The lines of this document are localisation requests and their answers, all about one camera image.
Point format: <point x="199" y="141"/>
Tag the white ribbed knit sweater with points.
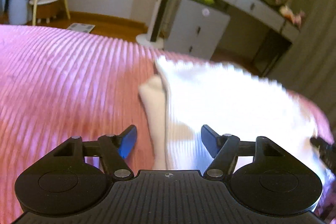
<point x="184" y="96"/>

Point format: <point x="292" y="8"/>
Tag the grey vanity dresser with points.
<point x="257" y="33"/>

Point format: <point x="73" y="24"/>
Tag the pink plush toy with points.
<point x="295" y="19"/>

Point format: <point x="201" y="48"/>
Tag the pink ribbed bedspread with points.
<point x="56" y="84"/>

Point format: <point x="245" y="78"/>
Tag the grey bedside cabinet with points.
<point x="196" y="30"/>

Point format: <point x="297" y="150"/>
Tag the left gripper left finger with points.
<point x="114" y="149"/>

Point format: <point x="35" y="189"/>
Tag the white bathroom scale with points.
<point x="81" y="27"/>

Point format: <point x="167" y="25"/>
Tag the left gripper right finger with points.
<point x="224" y="151"/>

